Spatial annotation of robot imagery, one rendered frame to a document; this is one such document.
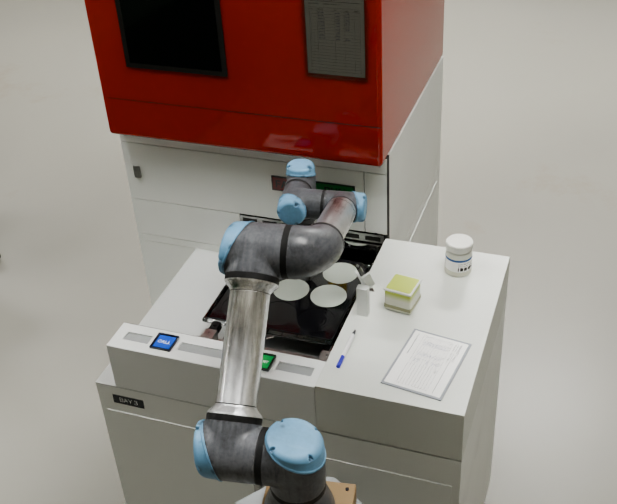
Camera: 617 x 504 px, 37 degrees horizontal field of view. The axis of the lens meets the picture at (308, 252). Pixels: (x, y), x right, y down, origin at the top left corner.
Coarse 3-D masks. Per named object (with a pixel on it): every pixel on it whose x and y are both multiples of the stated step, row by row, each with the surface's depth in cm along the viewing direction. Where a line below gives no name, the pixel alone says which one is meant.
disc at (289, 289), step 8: (288, 280) 259; (296, 280) 259; (280, 288) 256; (288, 288) 256; (296, 288) 256; (304, 288) 255; (280, 296) 253; (288, 296) 253; (296, 296) 253; (304, 296) 253
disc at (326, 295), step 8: (320, 288) 255; (328, 288) 255; (336, 288) 255; (312, 296) 252; (320, 296) 252; (328, 296) 252; (336, 296) 252; (344, 296) 252; (320, 304) 249; (328, 304) 249; (336, 304) 249
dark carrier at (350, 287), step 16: (352, 288) 254; (224, 304) 252; (272, 304) 250; (288, 304) 250; (304, 304) 250; (224, 320) 246; (272, 320) 245; (288, 320) 245; (304, 320) 244; (320, 320) 244; (336, 320) 243; (320, 336) 238
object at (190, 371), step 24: (120, 336) 233; (144, 336) 233; (192, 336) 232; (120, 360) 232; (144, 360) 229; (168, 360) 226; (192, 360) 224; (216, 360) 224; (288, 360) 222; (312, 360) 222; (120, 384) 238; (144, 384) 235; (168, 384) 231; (192, 384) 228; (216, 384) 225; (264, 384) 220; (288, 384) 217; (312, 384) 215; (264, 408) 224; (288, 408) 222; (312, 408) 219
